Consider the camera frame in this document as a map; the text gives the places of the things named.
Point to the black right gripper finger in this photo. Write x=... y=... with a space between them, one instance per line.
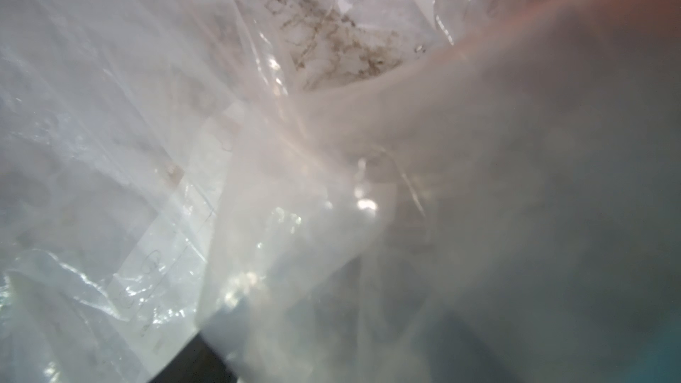
x=196 y=363

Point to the clear zip-top plastic bag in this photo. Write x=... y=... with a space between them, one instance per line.
x=341 y=190

